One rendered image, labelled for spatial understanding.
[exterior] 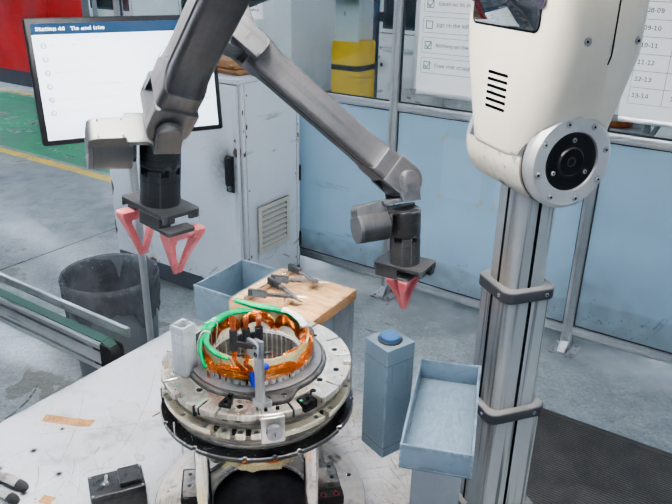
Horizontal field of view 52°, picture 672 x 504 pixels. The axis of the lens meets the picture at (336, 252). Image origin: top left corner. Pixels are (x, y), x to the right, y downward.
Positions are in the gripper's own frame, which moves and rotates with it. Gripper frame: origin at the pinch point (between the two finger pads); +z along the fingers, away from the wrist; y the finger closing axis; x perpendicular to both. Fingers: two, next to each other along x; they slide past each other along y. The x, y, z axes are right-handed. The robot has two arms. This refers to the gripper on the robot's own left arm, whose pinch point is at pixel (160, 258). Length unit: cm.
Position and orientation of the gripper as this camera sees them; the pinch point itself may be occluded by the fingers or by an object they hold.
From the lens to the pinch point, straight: 106.7
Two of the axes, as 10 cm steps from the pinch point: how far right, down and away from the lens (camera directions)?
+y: 7.6, 3.4, -5.5
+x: 6.4, -2.6, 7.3
